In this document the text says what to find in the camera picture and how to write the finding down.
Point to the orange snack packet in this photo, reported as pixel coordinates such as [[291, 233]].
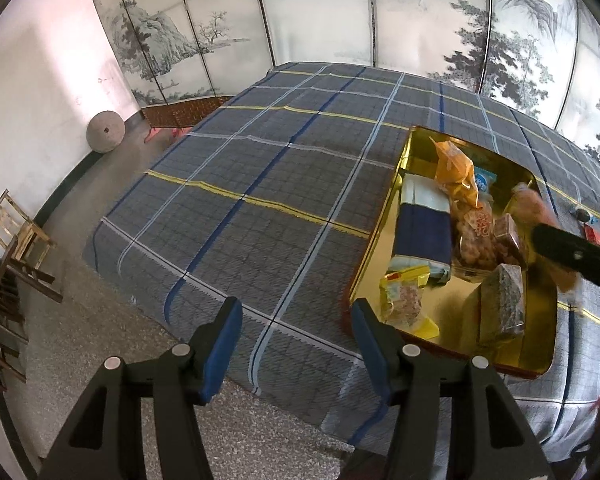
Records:
[[452, 165]]

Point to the plaid grey tablecloth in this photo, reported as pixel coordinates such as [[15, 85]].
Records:
[[280, 185]]

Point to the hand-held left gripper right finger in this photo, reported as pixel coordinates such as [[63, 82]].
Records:
[[372, 345]]

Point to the small blue and white candy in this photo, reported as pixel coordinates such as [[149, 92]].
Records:
[[485, 180]]

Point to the pink slipper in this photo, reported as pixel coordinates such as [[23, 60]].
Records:
[[179, 132]]

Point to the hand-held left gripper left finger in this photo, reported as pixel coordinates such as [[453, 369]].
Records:
[[220, 345]]

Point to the yellow snack packet with window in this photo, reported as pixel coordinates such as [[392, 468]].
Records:
[[405, 300]]

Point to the round stone millstone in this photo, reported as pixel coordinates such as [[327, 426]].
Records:
[[105, 131]]

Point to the light wooden folding chair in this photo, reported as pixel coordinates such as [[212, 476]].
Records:
[[10, 220]]

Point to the gold metal tray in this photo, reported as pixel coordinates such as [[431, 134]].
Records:
[[450, 320]]

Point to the painted landscape folding screen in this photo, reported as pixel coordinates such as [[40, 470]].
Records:
[[330, 10]]

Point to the clear bag of fried snacks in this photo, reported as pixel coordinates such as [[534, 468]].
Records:
[[475, 240]]

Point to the brown cake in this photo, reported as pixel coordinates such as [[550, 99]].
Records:
[[507, 235]]

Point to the dark grey snack packet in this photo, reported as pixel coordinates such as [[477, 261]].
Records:
[[502, 295]]

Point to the navy and white snack packet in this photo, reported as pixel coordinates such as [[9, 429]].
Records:
[[425, 230]]

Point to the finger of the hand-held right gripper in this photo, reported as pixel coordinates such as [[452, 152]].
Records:
[[575, 257]]

